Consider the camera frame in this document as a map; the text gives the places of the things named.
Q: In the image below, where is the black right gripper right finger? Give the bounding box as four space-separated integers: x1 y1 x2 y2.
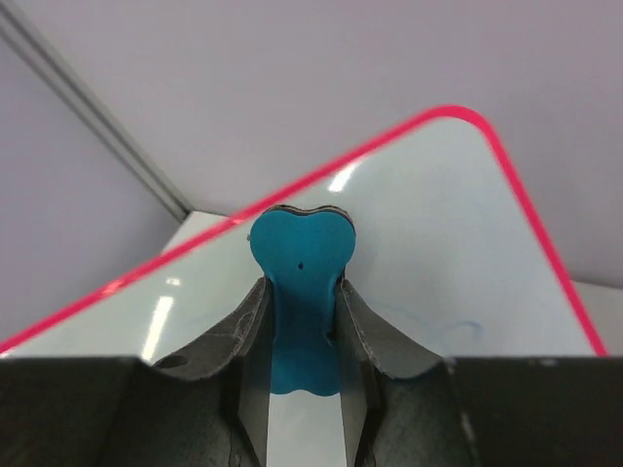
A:
334 279 456 466

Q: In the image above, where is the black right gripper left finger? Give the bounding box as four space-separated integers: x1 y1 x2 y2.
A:
154 277 273 466

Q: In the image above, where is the blue whiteboard eraser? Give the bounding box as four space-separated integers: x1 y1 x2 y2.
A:
249 204 356 397

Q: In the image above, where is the pink framed whiteboard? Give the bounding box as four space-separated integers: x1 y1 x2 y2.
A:
1 106 622 466

